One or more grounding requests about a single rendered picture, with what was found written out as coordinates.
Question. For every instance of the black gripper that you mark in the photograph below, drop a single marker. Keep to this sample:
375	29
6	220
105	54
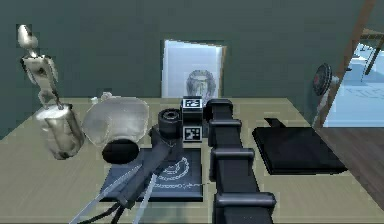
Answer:
169	125

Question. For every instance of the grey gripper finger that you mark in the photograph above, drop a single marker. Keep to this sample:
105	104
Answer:
106	194

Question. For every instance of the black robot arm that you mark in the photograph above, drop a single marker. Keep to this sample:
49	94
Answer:
234	166

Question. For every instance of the black closed laptop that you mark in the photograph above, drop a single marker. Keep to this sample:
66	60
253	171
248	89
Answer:
296	151

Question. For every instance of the black book with white emblem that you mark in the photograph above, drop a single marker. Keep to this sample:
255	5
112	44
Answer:
186	176

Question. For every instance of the silver round vase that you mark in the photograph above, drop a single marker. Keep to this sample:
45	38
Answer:
115	121

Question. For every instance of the pale figurine statue on base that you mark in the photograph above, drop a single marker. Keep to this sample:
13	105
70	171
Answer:
61	133

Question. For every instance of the framed white portrait picture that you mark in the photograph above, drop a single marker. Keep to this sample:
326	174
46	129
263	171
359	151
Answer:
190	66

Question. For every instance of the black round desk lamp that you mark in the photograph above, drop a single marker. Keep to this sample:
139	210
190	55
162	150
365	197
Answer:
322	80

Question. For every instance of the brown wooden door frame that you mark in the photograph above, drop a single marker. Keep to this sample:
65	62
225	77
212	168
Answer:
350	46

